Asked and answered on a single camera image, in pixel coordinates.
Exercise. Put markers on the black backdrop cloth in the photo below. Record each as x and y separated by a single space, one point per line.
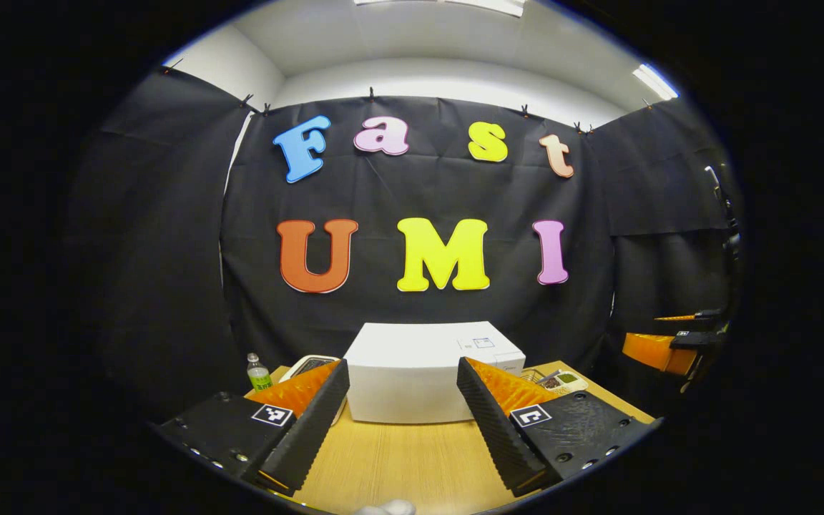
419 193

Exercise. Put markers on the white toaster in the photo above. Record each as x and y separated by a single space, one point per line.
305 366

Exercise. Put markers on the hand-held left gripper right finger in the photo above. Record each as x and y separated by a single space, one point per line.
494 429

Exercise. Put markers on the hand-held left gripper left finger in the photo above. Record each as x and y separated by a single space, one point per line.
319 422

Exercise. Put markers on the green label drink bottle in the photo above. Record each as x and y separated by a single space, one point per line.
259 375

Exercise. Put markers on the white microwave oven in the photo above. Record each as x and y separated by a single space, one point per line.
412 372

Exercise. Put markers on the ceiling light panel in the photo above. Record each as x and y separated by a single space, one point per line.
655 81
455 4

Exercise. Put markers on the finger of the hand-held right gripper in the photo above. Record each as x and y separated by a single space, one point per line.
659 352
705 315

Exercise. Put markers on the divided white seed dish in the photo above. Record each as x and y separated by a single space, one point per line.
569 383

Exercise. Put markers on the striped straw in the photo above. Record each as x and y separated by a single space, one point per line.
551 374

